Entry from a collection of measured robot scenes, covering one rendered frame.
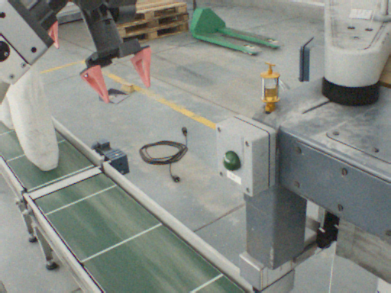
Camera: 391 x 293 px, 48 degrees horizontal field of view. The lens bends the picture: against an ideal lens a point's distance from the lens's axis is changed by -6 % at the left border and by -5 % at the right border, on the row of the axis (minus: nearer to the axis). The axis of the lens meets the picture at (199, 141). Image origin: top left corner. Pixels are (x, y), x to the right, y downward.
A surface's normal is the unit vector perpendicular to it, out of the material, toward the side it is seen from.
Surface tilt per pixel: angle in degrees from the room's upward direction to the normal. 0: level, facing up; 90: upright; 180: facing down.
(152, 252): 0
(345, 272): 0
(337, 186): 90
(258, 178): 90
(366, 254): 90
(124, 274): 0
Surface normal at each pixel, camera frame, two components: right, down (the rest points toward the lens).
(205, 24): 0.56, 0.10
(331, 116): -0.07, -0.89
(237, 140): -0.80, 0.33
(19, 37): 0.60, 0.33
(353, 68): -0.28, 0.46
